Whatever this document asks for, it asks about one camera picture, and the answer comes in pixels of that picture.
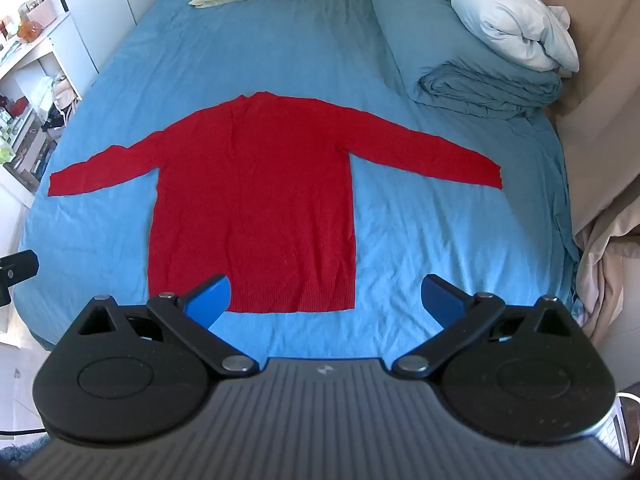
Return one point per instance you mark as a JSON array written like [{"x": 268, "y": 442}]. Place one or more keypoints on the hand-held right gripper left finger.
[{"x": 209, "y": 302}]

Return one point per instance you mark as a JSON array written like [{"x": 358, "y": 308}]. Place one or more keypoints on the red box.
[{"x": 19, "y": 106}]

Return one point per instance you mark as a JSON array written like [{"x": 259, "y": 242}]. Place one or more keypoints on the pink container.
[{"x": 40, "y": 10}]

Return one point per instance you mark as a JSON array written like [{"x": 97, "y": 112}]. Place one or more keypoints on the white pillow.
[{"x": 515, "y": 25}]

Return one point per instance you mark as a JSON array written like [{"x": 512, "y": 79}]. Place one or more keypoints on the blue bed sheet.
[{"x": 300, "y": 50}]

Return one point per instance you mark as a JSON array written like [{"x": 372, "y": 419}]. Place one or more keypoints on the blue rug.
[{"x": 20, "y": 457}]

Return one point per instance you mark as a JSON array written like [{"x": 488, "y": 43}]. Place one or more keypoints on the blue pillow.
[{"x": 450, "y": 45}]

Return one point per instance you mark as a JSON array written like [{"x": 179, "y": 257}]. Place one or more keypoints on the beige curtain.
[{"x": 605, "y": 110}]

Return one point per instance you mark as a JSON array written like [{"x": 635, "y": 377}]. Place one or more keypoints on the red sweater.
[{"x": 255, "y": 200}]

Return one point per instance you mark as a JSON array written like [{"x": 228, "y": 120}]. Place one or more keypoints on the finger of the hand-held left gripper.
[{"x": 20, "y": 264}]

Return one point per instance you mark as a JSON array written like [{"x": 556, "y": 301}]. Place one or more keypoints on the white shelf unit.
[{"x": 75, "y": 20}]

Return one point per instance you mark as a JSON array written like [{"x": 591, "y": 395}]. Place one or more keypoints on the beige bag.
[{"x": 64, "y": 97}]

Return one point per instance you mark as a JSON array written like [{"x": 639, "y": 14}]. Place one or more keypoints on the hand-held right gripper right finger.
[{"x": 441, "y": 302}]

